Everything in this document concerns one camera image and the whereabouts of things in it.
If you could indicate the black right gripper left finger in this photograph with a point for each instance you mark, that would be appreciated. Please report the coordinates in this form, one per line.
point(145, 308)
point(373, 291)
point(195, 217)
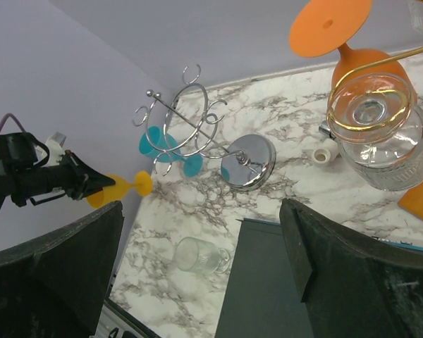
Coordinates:
point(55, 285)

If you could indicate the yellow plastic wine glass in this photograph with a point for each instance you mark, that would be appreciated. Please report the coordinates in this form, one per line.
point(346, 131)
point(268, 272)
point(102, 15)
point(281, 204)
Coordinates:
point(142, 184)

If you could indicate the dark grey flat box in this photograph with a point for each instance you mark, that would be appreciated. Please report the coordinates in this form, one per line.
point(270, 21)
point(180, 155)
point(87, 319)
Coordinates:
point(261, 298)

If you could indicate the gold wire wooden-base rack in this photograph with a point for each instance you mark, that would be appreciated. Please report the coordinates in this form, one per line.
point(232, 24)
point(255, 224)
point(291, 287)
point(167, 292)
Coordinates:
point(413, 199)

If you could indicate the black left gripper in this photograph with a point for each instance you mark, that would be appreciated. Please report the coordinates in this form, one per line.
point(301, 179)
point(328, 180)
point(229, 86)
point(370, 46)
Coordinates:
point(75, 179)

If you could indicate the small chrome metal fitting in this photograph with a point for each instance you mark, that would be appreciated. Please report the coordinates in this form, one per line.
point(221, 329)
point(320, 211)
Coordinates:
point(325, 130)

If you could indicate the blue plastic wine glass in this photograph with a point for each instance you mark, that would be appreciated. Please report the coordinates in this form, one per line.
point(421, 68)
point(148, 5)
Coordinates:
point(192, 165)

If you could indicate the clear ribbed wine glass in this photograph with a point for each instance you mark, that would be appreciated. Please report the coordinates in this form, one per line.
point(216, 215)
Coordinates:
point(193, 255)

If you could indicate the chrome wine glass rack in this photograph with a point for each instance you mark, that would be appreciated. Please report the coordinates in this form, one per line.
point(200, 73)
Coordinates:
point(245, 165)

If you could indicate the orange plastic wine glass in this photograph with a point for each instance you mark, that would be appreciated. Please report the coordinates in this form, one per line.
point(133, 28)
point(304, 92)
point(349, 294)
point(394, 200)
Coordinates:
point(324, 26)

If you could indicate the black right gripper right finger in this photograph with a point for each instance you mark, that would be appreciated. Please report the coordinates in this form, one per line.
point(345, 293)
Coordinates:
point(352, 285)

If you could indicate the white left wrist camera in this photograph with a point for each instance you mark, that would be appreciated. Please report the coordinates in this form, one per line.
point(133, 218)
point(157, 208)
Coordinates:
point(55, 145)

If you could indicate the clear textured wine glass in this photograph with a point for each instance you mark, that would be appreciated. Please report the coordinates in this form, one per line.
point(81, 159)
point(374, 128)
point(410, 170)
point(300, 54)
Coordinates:
point(379, 130)

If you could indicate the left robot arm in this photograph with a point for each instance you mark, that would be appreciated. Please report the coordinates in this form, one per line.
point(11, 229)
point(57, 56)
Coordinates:
point(20, 151)

